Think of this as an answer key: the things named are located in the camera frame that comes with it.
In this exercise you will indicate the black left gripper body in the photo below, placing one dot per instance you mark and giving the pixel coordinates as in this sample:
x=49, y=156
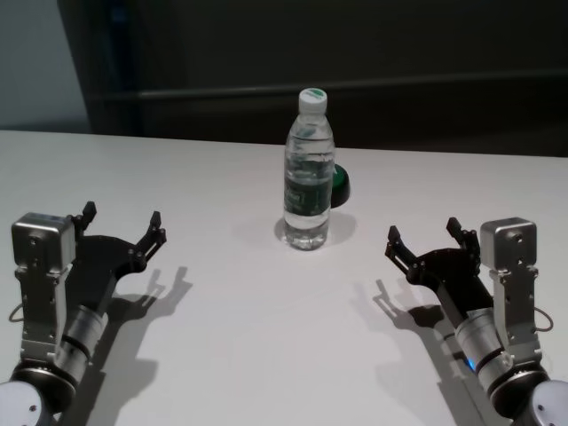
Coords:
x=97, y=262

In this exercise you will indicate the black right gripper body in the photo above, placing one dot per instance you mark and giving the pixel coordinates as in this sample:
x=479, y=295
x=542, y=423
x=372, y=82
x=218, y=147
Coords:
x=452, y=275

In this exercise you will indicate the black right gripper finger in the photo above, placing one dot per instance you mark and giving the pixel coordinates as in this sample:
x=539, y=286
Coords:
x=401, y=253
x=466, y=239

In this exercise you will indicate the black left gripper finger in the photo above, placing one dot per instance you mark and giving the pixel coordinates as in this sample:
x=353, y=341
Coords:
x=86, y=217
x=153, y=239

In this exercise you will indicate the clear plastic water bottle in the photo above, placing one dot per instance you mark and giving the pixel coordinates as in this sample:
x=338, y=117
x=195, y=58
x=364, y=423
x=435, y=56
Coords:
x=308, y=177

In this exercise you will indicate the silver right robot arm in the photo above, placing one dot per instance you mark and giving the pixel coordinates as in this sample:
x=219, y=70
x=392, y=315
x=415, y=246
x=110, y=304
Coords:
x=479, y=350

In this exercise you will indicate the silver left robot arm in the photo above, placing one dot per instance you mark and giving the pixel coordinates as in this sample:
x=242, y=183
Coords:
x=80, y=328

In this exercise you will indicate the green YES push button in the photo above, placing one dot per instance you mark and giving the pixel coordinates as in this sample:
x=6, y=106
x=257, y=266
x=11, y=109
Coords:
x=341, y=186

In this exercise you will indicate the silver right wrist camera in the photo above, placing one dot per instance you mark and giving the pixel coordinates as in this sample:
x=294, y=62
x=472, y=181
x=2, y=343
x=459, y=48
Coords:
x=510, y=248

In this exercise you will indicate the blue vertical metal post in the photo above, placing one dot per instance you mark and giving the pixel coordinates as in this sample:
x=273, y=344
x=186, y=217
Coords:
x=126, y=66

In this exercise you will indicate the grey horizontal metal rail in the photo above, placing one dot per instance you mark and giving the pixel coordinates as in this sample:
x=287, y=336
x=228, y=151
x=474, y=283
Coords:
x=399, y=91

